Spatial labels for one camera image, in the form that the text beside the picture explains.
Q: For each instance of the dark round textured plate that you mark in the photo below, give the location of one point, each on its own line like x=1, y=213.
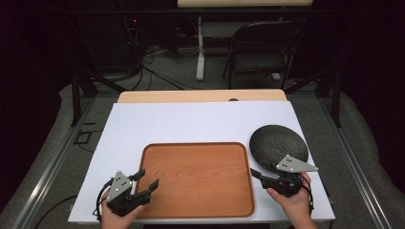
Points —
x=276, y=143

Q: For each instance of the white desk leg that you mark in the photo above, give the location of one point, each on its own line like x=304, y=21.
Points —
x=200, y=57

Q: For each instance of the person's right hand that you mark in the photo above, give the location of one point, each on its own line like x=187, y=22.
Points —
x=296, y=206

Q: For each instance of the black folding chair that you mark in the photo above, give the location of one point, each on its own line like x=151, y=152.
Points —
x=264, y=60

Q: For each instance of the person's left hand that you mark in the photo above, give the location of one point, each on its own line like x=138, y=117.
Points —
x=115, y=219

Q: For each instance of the brown wooden tray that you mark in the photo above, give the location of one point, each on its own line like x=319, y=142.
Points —
x=197, y=181

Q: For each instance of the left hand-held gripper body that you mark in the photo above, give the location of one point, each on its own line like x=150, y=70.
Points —
x=119, y=187

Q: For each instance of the black metal frame stand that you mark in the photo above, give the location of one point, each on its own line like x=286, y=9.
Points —
x=75, y=95
x=335, y=95

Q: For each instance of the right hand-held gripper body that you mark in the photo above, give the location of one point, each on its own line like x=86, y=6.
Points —
x=291, y=166

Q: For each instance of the beige desk top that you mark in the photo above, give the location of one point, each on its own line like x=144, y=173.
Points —
x=245, y=3

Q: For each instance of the aluminium floor rail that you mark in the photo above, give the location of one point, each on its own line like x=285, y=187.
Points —
x=54, y=165
x=353, y=165

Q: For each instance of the white board mat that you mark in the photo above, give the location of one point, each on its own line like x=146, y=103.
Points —
x=191, y=122

